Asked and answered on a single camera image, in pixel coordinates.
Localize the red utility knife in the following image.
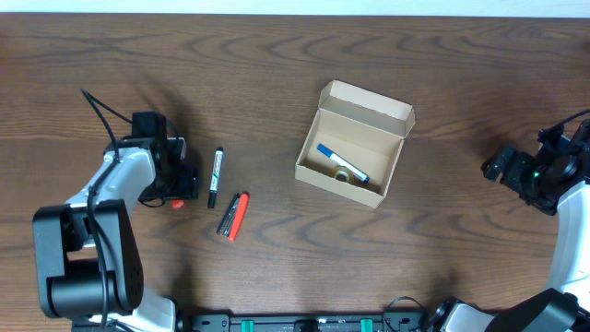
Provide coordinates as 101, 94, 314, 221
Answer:
171, 199, 184, 209

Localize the black cap whiteboard marker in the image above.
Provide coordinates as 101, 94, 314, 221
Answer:
207, 147, 224, 209

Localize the blue cap whiteboard marker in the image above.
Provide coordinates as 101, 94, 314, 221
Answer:
317, 144, 370, 184

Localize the brown cardboard box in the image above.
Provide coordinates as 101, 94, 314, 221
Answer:
295, 80, 416, 208

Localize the yellow tape roll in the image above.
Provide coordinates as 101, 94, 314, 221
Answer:
331, 166, 355, 184

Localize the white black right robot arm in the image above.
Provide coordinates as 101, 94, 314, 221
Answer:
427, 120, 589, 332

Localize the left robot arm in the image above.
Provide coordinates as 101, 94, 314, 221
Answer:
32, 136, 197, 331

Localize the red black stapler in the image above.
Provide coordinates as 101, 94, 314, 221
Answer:
217, 192, 250, 242

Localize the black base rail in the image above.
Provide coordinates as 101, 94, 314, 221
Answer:
175, 297, 447, 332

